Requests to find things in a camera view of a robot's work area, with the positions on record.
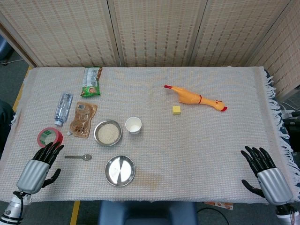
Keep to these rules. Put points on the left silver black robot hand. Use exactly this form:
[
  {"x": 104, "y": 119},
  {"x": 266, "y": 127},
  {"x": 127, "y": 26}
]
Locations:
[{"x": 32, "y": 174}]

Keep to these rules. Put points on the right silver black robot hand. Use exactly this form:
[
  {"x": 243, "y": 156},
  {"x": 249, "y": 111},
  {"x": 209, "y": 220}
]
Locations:
[{"x": 274, "y": 185}]

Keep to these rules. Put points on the metal spoon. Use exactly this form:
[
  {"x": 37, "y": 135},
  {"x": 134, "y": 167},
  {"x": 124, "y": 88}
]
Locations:
[{"x": 87, "y": 157}]

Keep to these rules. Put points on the printed snack packet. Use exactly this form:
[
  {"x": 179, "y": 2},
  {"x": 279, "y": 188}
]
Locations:
[{"x": 220, "y": 205}]

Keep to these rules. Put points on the steel bowl of rice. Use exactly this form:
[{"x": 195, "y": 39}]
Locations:
[{"x": 107, "y": 133}]

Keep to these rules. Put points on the white paper cup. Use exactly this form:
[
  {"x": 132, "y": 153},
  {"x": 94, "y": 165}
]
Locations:
[{"x": 133, "y": 125}]

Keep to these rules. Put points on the red tape roll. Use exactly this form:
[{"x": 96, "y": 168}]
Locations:
[{"x": 59, "y": 138}]

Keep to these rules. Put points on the dark bag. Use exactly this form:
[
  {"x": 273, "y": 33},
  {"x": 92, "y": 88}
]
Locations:
[{"x": 4, "y": 126}]

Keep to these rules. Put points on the black box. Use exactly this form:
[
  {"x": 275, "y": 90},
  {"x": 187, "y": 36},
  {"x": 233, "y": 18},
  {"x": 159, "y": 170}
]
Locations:
[{"x": 294, "y": 131}]

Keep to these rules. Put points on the white power strip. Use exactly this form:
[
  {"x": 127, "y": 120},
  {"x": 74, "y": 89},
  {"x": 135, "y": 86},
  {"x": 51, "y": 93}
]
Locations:
[{"x": 287, "y": 113}]

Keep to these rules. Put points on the clear plastic water bottle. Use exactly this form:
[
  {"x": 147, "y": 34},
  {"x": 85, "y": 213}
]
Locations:
[{"x": 63, "y": 107}]

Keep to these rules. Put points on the brown sauce pouch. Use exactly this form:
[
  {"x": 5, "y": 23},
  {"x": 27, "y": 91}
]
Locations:
[{"x": 82, "y": 119}]

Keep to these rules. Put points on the shallow steel plate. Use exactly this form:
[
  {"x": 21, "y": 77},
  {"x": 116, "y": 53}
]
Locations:
[{"x": 120, "y": 171}]

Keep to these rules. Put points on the white woven tablecloth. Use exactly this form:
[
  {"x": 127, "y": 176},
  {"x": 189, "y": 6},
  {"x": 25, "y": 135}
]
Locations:
[{"x": 187, "y": 152}]

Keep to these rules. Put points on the green snack bag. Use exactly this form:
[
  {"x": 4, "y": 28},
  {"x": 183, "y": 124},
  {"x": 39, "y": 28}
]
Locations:
[{"x": 91, "y": 90}]

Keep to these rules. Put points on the yellow rubber chicken toy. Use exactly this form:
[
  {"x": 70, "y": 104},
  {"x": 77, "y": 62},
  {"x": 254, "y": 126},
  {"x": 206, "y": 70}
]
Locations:
[{"x": 192, "y": 97}]

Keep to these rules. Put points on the yellow cube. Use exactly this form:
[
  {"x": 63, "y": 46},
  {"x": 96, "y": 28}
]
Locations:
[{"x": 176, "y": 110}]

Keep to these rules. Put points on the bamboo folding screen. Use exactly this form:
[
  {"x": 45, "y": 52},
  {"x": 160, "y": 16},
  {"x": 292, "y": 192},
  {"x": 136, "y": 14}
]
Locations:
[{"x": 152, "y": 30}]

